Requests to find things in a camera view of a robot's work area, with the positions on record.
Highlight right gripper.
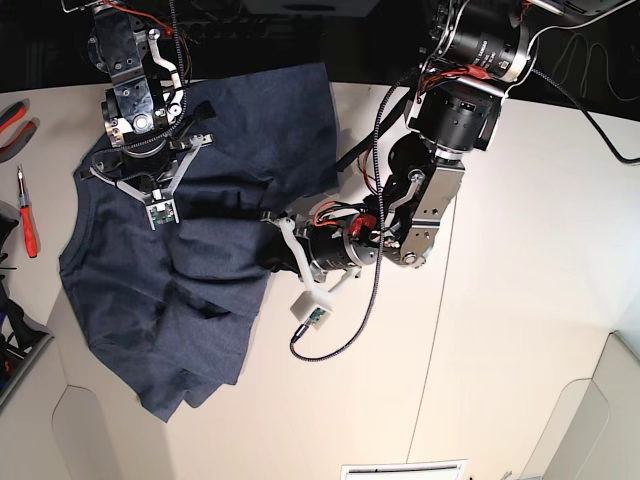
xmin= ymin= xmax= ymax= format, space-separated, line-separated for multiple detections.
xmin=119 ymin=142 xmax=173 ymax=193

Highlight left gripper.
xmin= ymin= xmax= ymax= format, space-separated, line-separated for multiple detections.
xmin=257 ymin=219 xmax=378 ymax=280

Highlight blue t-shirt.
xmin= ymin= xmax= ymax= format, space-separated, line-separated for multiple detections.
xmin=59 ymin=63 xmax=337 ymax=420

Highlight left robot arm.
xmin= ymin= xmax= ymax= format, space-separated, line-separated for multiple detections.
xmin=258 ymin=1 xmax=532 ymax=281

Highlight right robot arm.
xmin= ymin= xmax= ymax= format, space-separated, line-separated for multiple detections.
xmin=62 ymin=1 xmax=215 ymax=200

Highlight orange grey pliers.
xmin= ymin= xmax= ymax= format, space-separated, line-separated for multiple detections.
xmin=1 ymin=99 xmax=39 ymax=164

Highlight braided usb cable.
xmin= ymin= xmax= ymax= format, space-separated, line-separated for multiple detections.
xmin=289 ymin=72 xmax=426 ymax=362

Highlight orange handled screwdriver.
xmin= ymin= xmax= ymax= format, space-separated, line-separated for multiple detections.
xmin=17 ymin=165 xmax=38 ymax=258

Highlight grey coiled cable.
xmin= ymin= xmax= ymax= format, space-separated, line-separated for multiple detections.
xmin=549 ymin=29 xmax=640 ymax=101

